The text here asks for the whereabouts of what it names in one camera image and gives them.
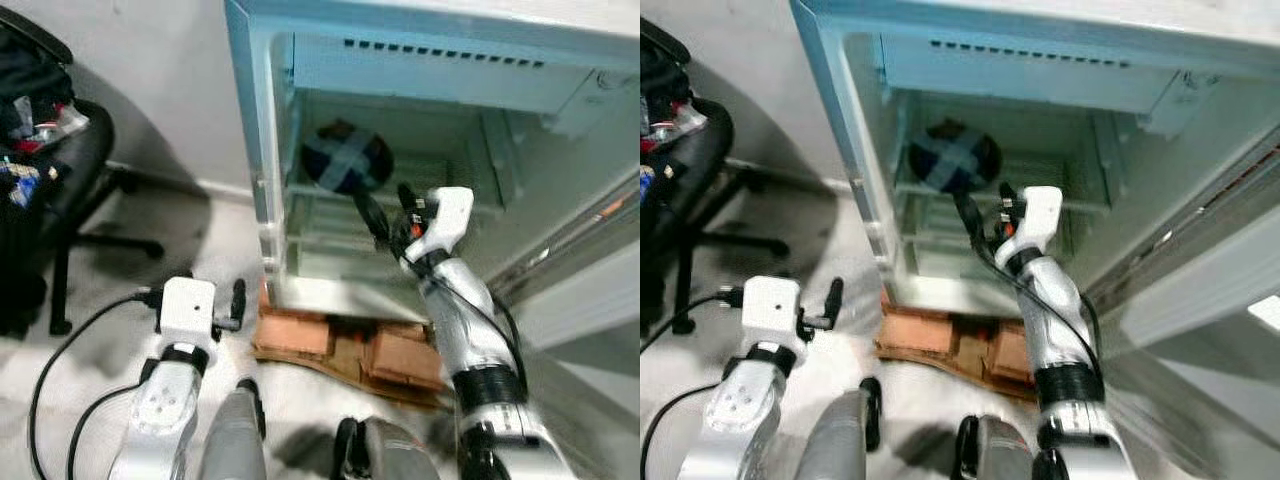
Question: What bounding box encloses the clear fridge shelf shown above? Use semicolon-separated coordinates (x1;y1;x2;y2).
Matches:
283;232;411;253
895;232;1001;253
895;180;1111;213
288;180;506;219

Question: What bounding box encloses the grey mini fridge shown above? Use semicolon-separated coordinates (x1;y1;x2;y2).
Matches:
790;0;1280;321
223;0;641;326

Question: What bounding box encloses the orange clay brick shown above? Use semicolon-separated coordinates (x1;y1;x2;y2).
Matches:
985;328;1046;387
880;310;956;359
258;312;333;359
370;328;448;393

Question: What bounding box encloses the dark round bundle taped cross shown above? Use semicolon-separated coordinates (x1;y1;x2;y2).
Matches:
907;117;1005;197
300;120;395;197

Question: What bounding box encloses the white freezer compartment flap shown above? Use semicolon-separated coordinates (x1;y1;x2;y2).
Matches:
880;38;1181;113
293;35;593;116

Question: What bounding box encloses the grey left robot leg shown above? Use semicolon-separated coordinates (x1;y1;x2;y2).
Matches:
800;377;884;480
198;378;269;480

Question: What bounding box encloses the grey robot leg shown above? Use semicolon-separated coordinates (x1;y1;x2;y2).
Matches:
800;377;884;480
198;378;269;480
955;413;1036;480
333;415;441;480

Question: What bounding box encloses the black office chair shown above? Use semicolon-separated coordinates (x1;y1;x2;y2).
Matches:
640;15;791;336
0;15;169;338

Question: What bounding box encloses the grey right robot leg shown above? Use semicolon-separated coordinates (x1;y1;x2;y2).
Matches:
333;415;441;480
955;413;1036;480

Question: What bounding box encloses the white and red packet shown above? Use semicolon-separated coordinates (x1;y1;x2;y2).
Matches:
655;100;709;146
30;105;91;151

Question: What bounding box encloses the blue printed packet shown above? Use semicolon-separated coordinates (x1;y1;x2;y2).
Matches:
0;160;51;206

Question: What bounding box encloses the black bag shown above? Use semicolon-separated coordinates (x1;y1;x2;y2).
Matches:
0;20;76;141
640;20;691;131

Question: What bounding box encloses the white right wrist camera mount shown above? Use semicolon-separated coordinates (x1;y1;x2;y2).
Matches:
405;187;475;263
1000;186;1064;256

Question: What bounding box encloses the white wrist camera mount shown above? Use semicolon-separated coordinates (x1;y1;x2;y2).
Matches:
158;277;219;348
743;276;803;348
1000;186;1064;256
405;187;475;263

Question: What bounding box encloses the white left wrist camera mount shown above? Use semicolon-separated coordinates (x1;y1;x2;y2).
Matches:
743;276;803;348
158;277;219;348

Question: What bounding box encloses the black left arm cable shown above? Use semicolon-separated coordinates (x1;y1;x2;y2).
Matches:
68;383;151;480
28;288;166;480
640;288;749;356
640;383;726;480

